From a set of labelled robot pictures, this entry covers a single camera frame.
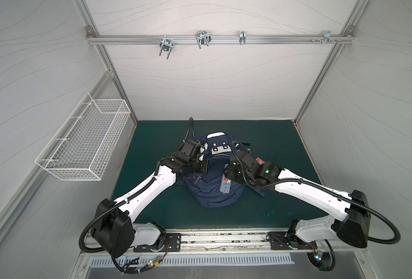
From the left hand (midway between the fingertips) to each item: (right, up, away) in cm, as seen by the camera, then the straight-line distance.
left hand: (208, 166), depth 79 cm
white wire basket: (-51, +10, -12) cm, 53 cm away
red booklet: (+32, -1, +21) cm, 38 cm away
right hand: (+8, -2, -2) cm, 8 cm away
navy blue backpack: (+7, +7, +19) cm, 21 cm away
